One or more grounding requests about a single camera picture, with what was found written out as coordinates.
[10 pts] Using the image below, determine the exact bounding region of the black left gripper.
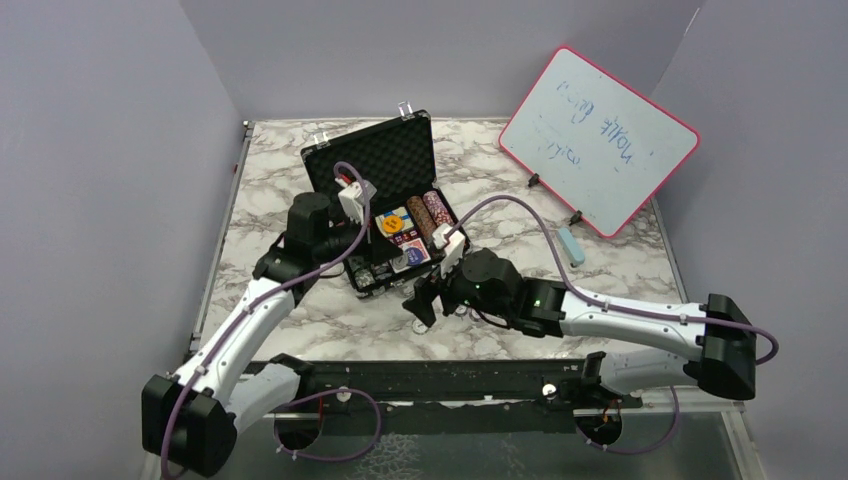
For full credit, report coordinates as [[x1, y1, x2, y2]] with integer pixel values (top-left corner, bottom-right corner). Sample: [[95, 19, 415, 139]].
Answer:
[[314, 210, 404, 270]]

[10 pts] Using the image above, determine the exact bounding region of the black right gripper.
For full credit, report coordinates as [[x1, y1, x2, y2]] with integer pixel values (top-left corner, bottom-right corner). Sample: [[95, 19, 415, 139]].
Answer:
[[403, 248, 511, 327]]

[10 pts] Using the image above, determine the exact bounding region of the orange big blind button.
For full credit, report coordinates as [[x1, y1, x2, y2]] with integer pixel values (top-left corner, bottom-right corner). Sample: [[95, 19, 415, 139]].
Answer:
[[381, 215, 404, 235]]

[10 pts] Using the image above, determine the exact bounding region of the red playing card deck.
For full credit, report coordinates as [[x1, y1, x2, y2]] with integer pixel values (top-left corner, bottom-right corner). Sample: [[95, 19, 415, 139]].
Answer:
[[390, 238, 431, 273]]

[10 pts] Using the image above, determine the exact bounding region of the black poker set case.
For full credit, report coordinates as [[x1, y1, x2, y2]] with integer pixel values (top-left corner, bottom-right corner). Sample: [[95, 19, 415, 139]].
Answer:
[[300, 107, 457, 297]]

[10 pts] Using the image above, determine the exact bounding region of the dark blue small blind button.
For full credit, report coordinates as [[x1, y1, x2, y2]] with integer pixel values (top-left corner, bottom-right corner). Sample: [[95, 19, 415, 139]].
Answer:
[[404, 247, 429, 267]]

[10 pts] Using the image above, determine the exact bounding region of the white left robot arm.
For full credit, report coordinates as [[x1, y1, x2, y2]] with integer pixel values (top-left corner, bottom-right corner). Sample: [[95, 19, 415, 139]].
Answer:
[[141, 185, 375, 479]]

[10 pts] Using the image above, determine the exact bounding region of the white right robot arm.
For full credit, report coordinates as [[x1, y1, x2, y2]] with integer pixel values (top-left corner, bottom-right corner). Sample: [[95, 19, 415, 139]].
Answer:
[[402, 249, 758, 407]]

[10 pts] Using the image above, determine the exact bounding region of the blue playing card deck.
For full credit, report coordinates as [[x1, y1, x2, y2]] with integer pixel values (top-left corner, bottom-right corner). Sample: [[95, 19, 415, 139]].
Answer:
[[375, 207, 418, 244]]

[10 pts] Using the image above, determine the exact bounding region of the brown chip row in case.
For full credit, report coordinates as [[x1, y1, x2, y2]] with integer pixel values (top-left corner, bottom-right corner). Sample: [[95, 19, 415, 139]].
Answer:
[[406, 196, 436, 243]]

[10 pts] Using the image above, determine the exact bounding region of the red green chip row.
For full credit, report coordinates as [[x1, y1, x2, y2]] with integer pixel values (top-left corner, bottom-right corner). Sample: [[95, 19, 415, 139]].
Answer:
[[422, 190, 455, 227]]

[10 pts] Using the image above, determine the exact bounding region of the light blue whiteboard eraser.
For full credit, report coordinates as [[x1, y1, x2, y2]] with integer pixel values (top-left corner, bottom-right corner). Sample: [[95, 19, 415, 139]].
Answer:
[[557, 227, 586, 267]]

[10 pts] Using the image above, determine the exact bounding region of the pink framed whiteboard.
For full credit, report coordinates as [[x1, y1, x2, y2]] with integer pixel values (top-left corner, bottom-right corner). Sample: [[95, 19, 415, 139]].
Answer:
[[498, 47, 700, 238]]

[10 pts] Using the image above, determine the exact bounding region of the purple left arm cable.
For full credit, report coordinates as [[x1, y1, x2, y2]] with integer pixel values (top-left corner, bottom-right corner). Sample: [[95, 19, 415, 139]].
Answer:
[[159, 161, 384, 480]]

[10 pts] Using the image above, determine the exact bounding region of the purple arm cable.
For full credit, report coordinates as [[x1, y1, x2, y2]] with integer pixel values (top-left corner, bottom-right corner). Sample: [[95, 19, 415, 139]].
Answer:
[[159, 161, 384, 480], [445, 194, 780, 457]]

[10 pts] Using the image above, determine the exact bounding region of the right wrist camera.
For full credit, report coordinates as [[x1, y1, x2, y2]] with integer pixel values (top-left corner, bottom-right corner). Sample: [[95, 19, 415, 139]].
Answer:
[[432, 223, 466, 279]]

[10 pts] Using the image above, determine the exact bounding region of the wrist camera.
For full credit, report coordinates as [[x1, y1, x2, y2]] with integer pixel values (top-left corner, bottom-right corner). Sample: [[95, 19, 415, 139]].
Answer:
[[335, 176, 377, 224], [432, 223, 466, 279]]

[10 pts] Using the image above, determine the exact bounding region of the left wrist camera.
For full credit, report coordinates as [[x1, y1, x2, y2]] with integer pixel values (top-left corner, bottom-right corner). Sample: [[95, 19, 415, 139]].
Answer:
[[335, 176, 377, 224]]

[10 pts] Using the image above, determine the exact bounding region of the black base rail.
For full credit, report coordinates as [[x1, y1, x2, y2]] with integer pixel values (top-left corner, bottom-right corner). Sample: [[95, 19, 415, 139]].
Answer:
[[182, 354, 704, 435]]

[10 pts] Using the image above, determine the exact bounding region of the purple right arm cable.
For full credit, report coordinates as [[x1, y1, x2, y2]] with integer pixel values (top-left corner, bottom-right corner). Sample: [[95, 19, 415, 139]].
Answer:
[[445, 194, 780, 457]]

